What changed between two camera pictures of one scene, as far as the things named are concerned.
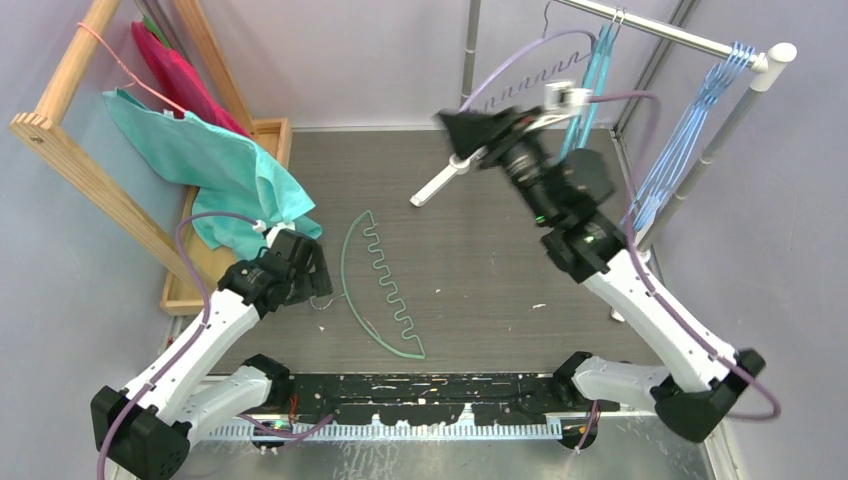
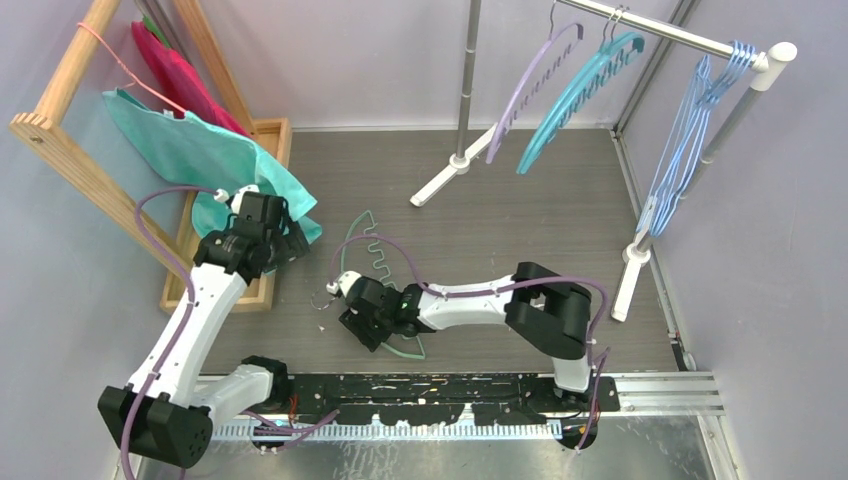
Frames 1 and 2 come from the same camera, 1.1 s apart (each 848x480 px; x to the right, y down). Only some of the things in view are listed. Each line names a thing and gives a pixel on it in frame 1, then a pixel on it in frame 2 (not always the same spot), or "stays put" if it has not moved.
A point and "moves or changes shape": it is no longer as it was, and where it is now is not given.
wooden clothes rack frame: x=192 y=262 stays put
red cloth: x=180 y=82 stays put
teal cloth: x=225 y=172 stays put
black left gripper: x=315 y=283 → x=292 y=245
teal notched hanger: x=574 y=124 moves or changes shape
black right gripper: x=494 y=134 → x=356 y=323
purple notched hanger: x=537 y=78 moves or changes shape
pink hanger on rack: x=134 y=79 stays put
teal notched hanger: x=596 y=80 → x=612 y=52
